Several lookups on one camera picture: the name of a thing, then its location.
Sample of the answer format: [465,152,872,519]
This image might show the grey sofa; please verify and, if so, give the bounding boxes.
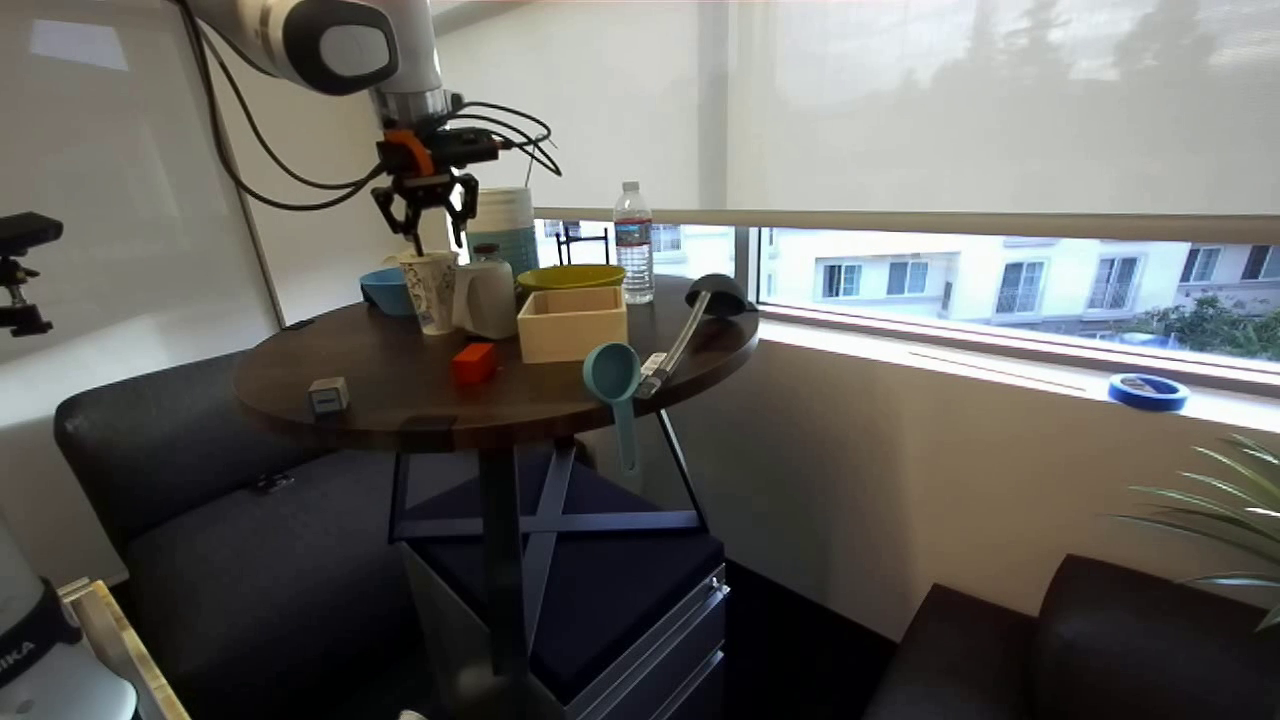
[54,356,431,720]

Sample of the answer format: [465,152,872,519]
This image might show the clear water bottle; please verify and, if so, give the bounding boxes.
[613,179,654,305]

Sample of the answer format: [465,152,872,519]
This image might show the teal measuring scoop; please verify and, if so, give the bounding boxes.
[581,343,640,477]

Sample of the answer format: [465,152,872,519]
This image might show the white roller blind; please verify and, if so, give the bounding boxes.
[438,0,1280,241]

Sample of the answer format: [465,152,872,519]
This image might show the green potted plant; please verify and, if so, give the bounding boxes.
[1137,436,1280,634]

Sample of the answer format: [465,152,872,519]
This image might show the orange rectangular block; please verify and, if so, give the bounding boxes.
[452,341,502,383]

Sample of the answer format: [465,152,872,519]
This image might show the small wooden cube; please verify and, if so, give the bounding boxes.
[308,377,347,416]

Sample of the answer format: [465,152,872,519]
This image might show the yellow bowl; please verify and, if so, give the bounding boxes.
[515,266,626,298]

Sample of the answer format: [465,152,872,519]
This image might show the black tape dispenser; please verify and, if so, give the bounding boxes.
[635,272,749,402]

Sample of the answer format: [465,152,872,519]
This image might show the white plastic jug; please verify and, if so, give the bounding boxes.
[457,243,515,341]

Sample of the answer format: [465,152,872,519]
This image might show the black camera on stand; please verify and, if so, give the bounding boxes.
[0,213,66,335]

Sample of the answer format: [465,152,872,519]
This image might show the blue round lid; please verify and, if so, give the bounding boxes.
[1108,372,1189,411]

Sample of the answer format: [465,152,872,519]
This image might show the dark leather armchair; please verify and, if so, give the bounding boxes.
[864,557,1280,720]

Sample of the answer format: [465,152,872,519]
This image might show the white teal striped canister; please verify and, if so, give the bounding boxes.
[470,187,536,272]

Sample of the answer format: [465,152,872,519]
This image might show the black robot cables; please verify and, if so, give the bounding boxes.
[183,14,570,218]

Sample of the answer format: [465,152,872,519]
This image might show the round wooden table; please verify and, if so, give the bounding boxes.
[235,275,759,677]

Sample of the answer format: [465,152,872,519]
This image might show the white square tray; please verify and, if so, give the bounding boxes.
[515,289,630,365]

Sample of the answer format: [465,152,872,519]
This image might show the dark storage cabinet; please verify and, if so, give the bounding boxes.
[393,445,738,720]

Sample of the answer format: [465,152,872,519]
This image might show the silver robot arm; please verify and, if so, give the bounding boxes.
[179,0,502,249]

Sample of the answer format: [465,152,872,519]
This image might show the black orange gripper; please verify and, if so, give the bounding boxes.
[374,125,497,252]

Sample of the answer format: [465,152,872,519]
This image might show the blue plastic bowl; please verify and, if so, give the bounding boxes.
[359,270,417,320]

